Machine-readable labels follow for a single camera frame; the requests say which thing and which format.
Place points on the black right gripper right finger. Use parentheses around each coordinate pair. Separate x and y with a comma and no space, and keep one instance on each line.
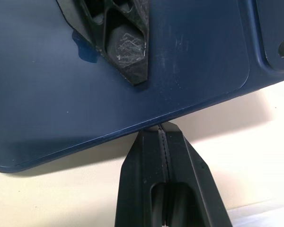
(189,170)

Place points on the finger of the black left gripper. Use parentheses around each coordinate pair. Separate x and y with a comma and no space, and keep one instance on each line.
(130,59)

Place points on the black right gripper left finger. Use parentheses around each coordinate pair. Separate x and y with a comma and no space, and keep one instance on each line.
(142,165)

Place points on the dark blue plastic tray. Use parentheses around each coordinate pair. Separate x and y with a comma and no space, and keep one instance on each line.
(49,99)

